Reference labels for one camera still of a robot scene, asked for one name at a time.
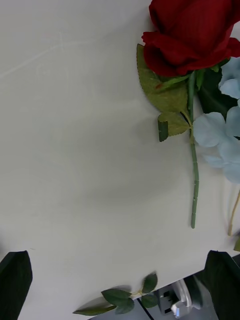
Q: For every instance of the dark green leaf twig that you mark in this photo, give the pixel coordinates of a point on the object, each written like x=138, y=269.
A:
x=117, y=297

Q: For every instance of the red rose with green stem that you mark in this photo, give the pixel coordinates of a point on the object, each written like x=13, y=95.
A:
x=190, y=37

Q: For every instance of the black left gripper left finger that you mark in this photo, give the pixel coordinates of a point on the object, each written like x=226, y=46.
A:
x=13, y=282

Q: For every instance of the pale grey robot torso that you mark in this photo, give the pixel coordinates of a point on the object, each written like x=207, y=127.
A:
x=181, y=292

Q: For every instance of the olive green leaf twig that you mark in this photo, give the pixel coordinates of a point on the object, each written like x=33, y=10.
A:
x=165, y=97

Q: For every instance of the pale blue flower with stem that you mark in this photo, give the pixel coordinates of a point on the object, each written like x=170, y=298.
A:
x=217, y=130

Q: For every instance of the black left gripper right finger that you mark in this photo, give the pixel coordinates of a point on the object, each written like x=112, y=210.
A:
x=225, y=282

